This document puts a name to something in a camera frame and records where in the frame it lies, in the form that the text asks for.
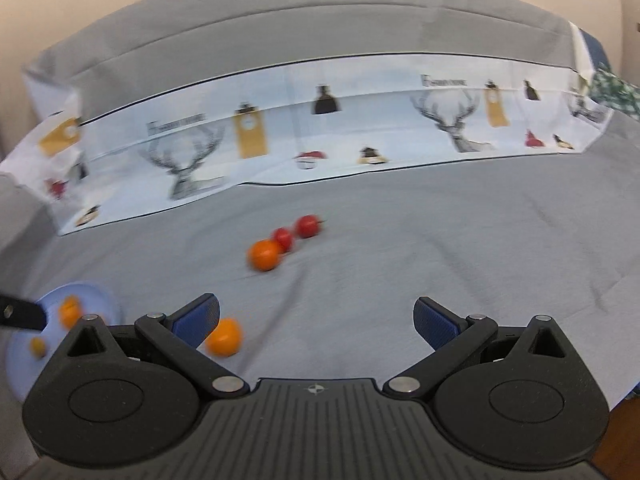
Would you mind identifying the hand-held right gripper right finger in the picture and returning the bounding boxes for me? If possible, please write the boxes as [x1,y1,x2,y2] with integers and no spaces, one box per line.
[383,296,577,401]

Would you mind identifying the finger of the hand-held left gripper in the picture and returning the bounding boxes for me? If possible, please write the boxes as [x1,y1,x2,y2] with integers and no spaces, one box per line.
[0,291,47,332]

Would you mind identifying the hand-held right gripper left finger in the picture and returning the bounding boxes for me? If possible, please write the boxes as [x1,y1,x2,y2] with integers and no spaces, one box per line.
[61,293,250,402]

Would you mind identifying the mandarin orange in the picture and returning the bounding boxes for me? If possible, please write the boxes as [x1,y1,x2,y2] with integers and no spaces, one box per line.
[57,296,85,328]
[205,318,244,359]

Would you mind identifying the light blue plate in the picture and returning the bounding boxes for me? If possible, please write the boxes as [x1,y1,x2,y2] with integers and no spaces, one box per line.
[6,282,124,404]

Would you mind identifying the grey bed sheet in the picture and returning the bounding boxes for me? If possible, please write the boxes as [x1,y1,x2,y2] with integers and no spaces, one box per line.
[0,0,640,480]

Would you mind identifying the large orange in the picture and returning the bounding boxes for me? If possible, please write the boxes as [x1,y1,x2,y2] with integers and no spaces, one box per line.
[247,240,283,273]

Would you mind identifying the red cherry tomato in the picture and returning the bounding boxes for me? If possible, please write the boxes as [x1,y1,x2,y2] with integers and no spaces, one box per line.
[295,214,323,239]
[271,227,297,253]

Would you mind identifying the deer printed white cloth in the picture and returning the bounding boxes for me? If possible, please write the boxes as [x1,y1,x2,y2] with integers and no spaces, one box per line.
[0,52,617,237]

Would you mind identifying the green patterned cloth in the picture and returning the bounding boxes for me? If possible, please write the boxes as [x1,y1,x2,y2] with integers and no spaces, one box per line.
[589,62,640,122]

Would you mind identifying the blue cloth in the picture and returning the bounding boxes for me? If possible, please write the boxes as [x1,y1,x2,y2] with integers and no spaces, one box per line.
[580,29,610,80]

